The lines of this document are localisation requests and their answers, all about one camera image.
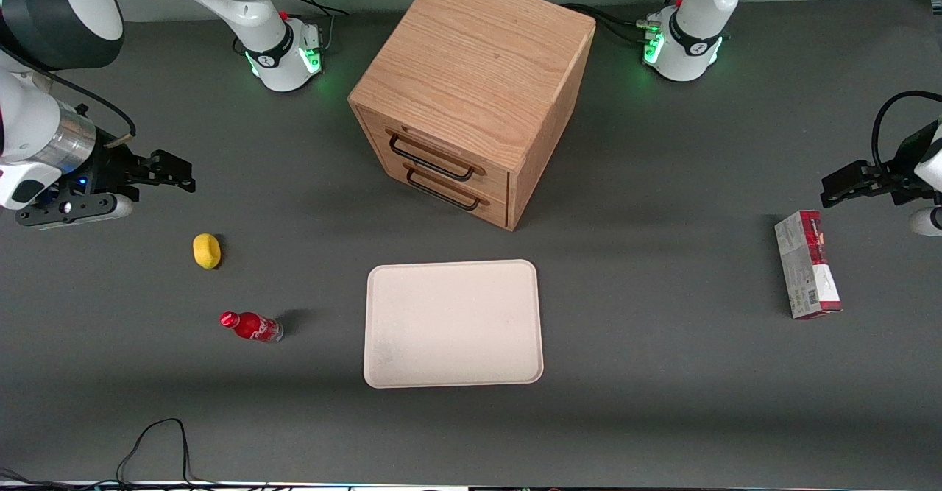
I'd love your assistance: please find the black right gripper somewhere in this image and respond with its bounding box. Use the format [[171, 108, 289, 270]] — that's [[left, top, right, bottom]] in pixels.
[[79, 140, 196, 199]]

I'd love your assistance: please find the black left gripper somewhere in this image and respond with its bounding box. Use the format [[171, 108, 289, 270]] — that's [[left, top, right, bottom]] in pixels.
[[821, 121, 942, 209]]

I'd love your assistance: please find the red coke bottle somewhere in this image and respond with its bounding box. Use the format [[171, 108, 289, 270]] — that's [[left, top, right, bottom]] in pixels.
[[219, 311, 285, 343]]

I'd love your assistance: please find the beige plastic tray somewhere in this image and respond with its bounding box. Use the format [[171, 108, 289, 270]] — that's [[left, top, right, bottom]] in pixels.
[[363, 259, 545, 389]]

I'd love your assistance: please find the yellow lemon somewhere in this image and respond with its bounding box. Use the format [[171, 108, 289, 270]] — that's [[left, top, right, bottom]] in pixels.
[[193, 233, 222, 270]]

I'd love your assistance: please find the red and grey carton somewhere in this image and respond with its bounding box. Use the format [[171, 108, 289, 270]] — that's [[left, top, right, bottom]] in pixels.
[[774, 210, 843, 320]]

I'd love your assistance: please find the wooden two-drawer cabinet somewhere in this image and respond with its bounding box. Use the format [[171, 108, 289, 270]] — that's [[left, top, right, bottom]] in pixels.
[[347, 0, 597, 232]]

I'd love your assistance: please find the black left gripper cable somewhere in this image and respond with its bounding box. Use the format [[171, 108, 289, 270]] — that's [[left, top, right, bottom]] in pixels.
[[871, 91, 942, 177]]

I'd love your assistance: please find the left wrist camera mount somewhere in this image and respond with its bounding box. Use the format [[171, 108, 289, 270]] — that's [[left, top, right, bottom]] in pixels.
[[910, 206, 942, 237]]

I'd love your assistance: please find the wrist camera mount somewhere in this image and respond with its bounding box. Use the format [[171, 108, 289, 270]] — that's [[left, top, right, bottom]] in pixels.
[[15, 192, 135, 230], [910, 206, 942, 237]]

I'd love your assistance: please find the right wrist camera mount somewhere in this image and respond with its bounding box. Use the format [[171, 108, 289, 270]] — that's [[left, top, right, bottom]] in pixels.
[[15, 192, 135, 230]]

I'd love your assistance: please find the thin black looped table cable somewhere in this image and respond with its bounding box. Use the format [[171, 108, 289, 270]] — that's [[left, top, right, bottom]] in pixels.
[[0, 418, 284, 491]]

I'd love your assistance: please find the long black drawer handle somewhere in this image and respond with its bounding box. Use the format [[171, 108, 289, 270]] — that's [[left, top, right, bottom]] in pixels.
[[388, 133, 476, 183]]

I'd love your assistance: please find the black left arm base cable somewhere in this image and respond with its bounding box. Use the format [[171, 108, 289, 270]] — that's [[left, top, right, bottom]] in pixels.
[[562, 0, 690, 44]]

